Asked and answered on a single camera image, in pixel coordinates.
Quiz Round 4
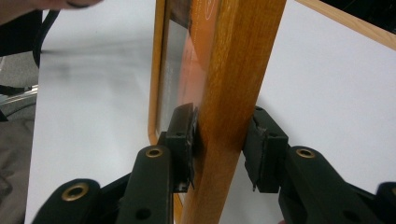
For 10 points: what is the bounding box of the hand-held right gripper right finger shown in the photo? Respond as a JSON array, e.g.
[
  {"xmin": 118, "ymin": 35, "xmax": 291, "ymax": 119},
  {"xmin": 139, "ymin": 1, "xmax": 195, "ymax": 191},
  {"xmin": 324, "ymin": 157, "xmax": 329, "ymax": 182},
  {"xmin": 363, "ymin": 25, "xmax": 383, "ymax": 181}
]
[{"xmin": 243, "ymin": 105, "xmax": 384, "ymax": 224}]

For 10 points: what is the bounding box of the wooden photo frame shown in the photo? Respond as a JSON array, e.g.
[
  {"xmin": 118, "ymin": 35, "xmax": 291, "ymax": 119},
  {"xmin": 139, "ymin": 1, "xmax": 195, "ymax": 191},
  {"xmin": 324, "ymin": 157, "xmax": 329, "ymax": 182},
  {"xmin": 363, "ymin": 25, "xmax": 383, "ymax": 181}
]
[{"xmin": 148, "ymin": 0, "xmax": 288, "ymax": 224}]

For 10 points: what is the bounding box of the white table mat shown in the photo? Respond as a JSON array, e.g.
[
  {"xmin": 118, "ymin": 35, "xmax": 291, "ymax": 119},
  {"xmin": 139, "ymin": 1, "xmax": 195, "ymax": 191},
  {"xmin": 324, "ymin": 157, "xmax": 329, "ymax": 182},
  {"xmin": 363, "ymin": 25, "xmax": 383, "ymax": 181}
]
[{"xmin": 23, "ymin": 0, "xmax": 396, "ymax": 224}]

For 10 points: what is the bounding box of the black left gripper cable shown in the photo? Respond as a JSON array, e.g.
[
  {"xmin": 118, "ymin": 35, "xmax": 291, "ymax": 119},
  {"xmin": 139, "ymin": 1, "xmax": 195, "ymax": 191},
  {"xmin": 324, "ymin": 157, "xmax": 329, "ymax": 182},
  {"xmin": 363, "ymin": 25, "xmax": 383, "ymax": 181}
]
[{"xmin": 32, "ymin": 9, "xmax": 61, "ymax": 69}]

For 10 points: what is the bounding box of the metal floor rail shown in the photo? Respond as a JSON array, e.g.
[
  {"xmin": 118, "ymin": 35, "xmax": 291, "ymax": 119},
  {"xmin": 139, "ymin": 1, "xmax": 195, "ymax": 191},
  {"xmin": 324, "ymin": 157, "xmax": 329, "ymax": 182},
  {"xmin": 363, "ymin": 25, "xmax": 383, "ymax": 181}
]
[{"xmin": 0, "ymin": 84, "xmax": 39, "ymax": 108}]

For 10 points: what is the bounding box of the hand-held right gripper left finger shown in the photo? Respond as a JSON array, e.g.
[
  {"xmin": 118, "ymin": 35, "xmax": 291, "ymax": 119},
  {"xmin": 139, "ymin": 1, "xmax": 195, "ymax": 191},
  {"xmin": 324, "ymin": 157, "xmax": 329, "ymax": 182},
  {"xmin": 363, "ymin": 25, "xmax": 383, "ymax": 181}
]
[{"xmin": 115, "ymin": 102, "xmax": 199, "ymax": 224}]

